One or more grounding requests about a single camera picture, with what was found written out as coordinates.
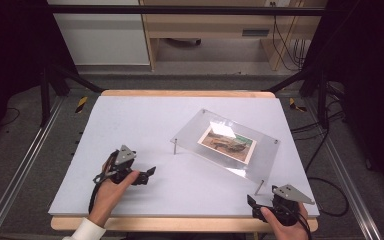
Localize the yellow clamp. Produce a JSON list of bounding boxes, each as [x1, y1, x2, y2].
[[288, 97, 308, 114], [75, 95, 90, 115]]

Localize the grey drawer handle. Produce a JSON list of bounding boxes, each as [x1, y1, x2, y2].
[[241, 28, 271, 38]]

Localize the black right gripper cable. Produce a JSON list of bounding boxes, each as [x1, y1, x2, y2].
[[276, 203, 313, 239]]

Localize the white cabinet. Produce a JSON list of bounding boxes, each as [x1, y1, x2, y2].
[[47, 0, 151, 66]]

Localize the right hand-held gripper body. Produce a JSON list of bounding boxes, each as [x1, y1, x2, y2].
[[269, 184, 316, 227]]

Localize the black floor cable loop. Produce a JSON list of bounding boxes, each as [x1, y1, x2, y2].
[[304, 128, 350, 218]]

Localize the person's left hand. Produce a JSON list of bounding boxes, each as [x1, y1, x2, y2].
[[87, 152, 141, 228]]

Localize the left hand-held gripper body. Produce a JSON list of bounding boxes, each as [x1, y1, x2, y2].
[[92, 144, 142, 186]]

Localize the black metal stand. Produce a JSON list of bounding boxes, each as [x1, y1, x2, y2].
[[39, 62, 105, 128], [265, 62, 332, 130]]

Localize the black hanging desk cables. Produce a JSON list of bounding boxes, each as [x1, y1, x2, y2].
[[269, 1, 309, 72]]

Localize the yellow clamp right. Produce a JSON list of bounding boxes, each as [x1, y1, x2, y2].
[[288, 97, 308, 114]]

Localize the aluminium floor rail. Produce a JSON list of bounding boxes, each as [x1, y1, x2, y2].
[[0, 95, 66, 240], [304, 97, 384, 240]]

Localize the person's right hand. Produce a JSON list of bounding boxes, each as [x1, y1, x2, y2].
[[259, 202, 310, 240]]

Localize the yellow clamp left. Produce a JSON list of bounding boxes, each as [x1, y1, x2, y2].
[[75, 95, 90, 115]]

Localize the landscape photo print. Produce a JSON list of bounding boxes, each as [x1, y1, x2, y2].
[[197, 123, 258, 165]]

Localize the dark curtain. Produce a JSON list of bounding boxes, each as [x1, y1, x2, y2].
[[299, 0, 384, 198], [0, 0, 78, 155]]

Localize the black metal crossbar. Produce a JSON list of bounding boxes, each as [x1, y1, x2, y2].
[[44, 4, 328, 17]]

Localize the light wooden desk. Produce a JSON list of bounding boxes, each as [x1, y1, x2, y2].
[[139, 0, 330, 72]]

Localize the black left gripper strap cable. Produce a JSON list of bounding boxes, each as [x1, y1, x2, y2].
[[87, 181, 102, 215]]

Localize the clear acrylic photo frame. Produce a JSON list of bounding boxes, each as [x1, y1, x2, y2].
[[170, 107, 281, 185]]

